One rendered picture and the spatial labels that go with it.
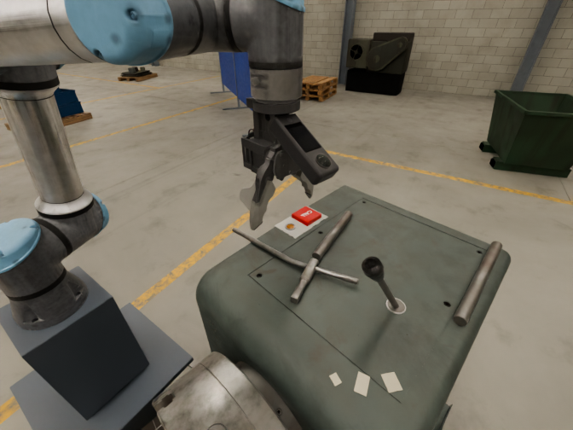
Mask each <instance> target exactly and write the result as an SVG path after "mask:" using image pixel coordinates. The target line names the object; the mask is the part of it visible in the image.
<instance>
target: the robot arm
mask: <svg viewBox="0 0 573 430"><path fill-rule="evenodd" d="M304 12H305V6H304V0H0V106H1V108H2V110H3V113H4V116H5V118H6V120H7V122H8V124H9V128H10V130H11V131H12V133H13V136H14V139H15V141H16V143H17V145H18V148H19V150H20V153H21V155H22V157H23V160H24V161H25V163H26V167H27V169H28V171H29V173H30V175H31V178H32V181H33V182H34V185H35V187H36V189H37V192H38V194H39V197H38V198H37V199H36V200H35V203H34V204H35V207H36V209H37V212H38V215H37V216H36V217H35V218H33V219H29V218H17V219H13V220H10V221H9V222H8V223H6V222H4V223H2V224H0V289H1V290H2V291H3V293H4V294H5V295H6V296H7V297H8V298H9V303H10V307H11V311H12V316H13V319H14V321H15V322H16V323H17V324H18V325H19V326H20V327H21V328H23V329H26V330H40V329H44V328H49V327H52V326H54V325H56V324H58V323H61V322H63V321H64V320H66V319H68V318H69V317H70V316H71V315H73V314H74V313H75V312H76V311H77V310H78V309H79V308H80V307H81V306H82V305H83V304H84V302H85V301H86V299H87V297H88V288H87V287H86V285H85V284H84V282H83V281H82V280H81V279H80V278H78V277H77V276H75V275H74V274H72V273H71V272H69V271H68V270H66V268H65V267H64V265H63V264H62V262H61V261H62V260H63V259H65V258H66V257H67V256H68V255H70V254H71V253H73V252H74V251H75V250H77V249H78V248H79V247H81V246H82V245H83V244H85V242H87V241H88V240H90V239H91V238H92V237H95V236H97V235H98V234H99V233H100V232H101V231H102V230H103V229H104V228H105V227H106V226H107V224H108V220H109V214H108V210H107V207H106V206H105V204H102V203H101V202H102V200H101V199H100V198H99V197H98V196H96V195H94V194H92V193H90V192H89V190H87V189H84V188H83V186H82V184H81V181H80V177H79V174H78V170H77V167H76V164H75V161H74V158H73V156H72V150H71V148H70V145H69V141H68V139H67V134H66V132H65V128H64V125H63V123H62V120H61V115H60V112H59V109H58V106H57V103H56V100H55V95H54V91H55V90H56V89H57V88H58V87H59V86H60V81H59V78H58V75H57V71H56V70H58V69H61V68H62V67H63V66H64V65H65V64H79V63H99V62H108V63H111V64H114V65H128V66H144V65H147V64H150V63H153V62H155V61H161V60H166V59H170V58H176V57H182V56H187V55H197V54H202V53H206V52H237V53H238V52H248V61H249V67H250V80H251V94H252V97H253V98H252V97H248V98H246V107H247V108H252V112H253V125H254V128H253V129H250V130H253V132H250V130H249V131H248V136H246V137H242V138H241V146H242V155H243V164H244V167H246V168H248V169H250V170H252V172H254V173H256V174H257V175H256V178H255V181H254V183H253V185H252V186H251V187H248V188H243V189H242V190H241V191H240V200H241V201H242V202H243V203H244V205H245V206H246V207H247V208H248V210H249V211H250V217H249V221H250V228H251V230H255V229H256V228H257V227H258V226H259V225H260V224H261V223H262V222H263V215H264V214H265V212H266V211H267V205H268V203H269V200H270V199H271V198H272V197H273V195H274V193H275V186H274V183H273V182H272V181H273V179H274V176H276V178H277V179H279V180H281V181H283V179H284V177H286V176H289V175H292V176H294V177H295V178H297V179H298V180H299V181H301V184H302V186H303V187H304V190H305V193H306V195H307V196H308V198H311V197H312V195H313V189H314V185H317V184H318V183H322V182H324V181H326V180H328V179H329V178H331V177H333V176H334V175H335V174H336V172H337V171H338V170H339V166H338V165H337V164H336V163H335V161H334V160H333V159H332V157H331V156H330V155H329V154H328V153H327V151H326V150H325V149H324V148H323V147H322V146H321V145H320V143H319V142H318V141H317V140H316V138H315V137H314V136H313V135H312V133H311V132H310V131H309V130H308V128H307V127H306V126H305V125H304V123H303V122H302V121H301V120H300V118H299V117H298V116H297V115H296V114H295V113H294V112H297V111H298V110H299V109H300V98H299V97H301V96H302V84H303V42H304ZM290 113H292V114H290ZM251 137H254V138H252V139H250V138H251ZM245 150H246V154H245Z"/></svg>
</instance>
